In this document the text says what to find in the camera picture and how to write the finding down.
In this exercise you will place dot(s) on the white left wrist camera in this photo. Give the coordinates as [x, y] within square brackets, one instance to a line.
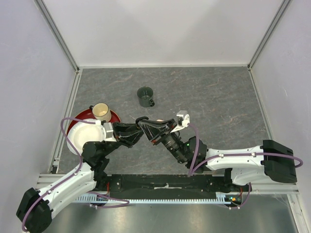
[108, 132]

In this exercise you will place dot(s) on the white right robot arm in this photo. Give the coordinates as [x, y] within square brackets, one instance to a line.
[271, 160]

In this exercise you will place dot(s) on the dark green mug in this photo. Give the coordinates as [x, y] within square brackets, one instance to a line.
[145, 96]

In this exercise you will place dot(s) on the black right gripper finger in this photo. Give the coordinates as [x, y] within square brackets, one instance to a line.
[158, 124]
[152, 133]

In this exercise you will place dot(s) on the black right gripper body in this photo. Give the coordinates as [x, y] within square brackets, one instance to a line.
[167, 131]

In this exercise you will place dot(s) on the red round tray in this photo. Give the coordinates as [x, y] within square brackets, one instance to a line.
[87, 114]

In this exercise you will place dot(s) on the white slotted cable duct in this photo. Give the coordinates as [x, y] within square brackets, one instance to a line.
[95, 199]

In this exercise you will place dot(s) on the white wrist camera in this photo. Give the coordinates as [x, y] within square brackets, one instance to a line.
[108, 132]
[183, 119]

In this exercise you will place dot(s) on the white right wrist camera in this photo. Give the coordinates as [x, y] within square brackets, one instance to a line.
[183, 119]

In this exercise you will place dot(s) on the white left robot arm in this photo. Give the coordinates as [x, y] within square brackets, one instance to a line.
[92, 141]

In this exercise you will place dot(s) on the black earbuds charging case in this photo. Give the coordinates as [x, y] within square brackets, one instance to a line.
[139, 119]

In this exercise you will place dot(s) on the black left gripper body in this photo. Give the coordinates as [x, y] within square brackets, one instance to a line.
[116, 134]

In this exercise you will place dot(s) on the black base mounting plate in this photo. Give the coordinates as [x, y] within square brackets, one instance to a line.
[162, 187]

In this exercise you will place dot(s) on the beige ceramic cup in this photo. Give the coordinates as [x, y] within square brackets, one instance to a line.
[101, 111]

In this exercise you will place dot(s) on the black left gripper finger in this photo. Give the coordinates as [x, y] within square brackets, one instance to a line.
[127, 128]
[130, 140]

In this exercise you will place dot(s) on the white ceramic plate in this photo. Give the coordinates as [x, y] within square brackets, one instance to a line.
[81, 133]

